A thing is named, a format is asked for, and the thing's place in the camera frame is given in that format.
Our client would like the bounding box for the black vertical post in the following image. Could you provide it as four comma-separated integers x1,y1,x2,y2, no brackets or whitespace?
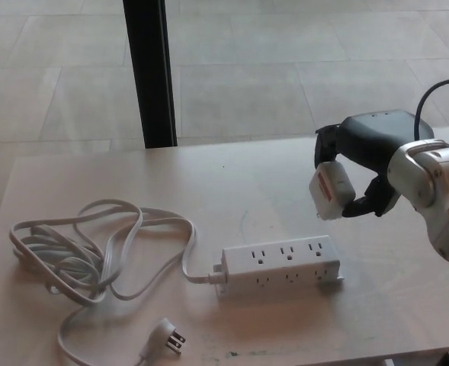
122,0,178,149

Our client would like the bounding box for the white angled wall plug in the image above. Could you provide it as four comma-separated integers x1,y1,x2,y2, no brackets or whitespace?
140,317,186,361

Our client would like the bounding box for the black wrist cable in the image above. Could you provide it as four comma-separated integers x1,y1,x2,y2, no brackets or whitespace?
413,78,449,141

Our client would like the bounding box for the white plug adapter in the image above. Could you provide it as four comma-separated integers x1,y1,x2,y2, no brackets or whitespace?
308,160,358,221

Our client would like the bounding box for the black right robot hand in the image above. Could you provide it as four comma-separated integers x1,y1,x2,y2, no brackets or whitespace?
313,109,435,219

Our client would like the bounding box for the white power strip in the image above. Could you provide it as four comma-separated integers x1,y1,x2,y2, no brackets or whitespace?
213,234,346,297

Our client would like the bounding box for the white power cord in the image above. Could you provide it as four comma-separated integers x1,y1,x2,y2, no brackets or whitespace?
8,200,225,366

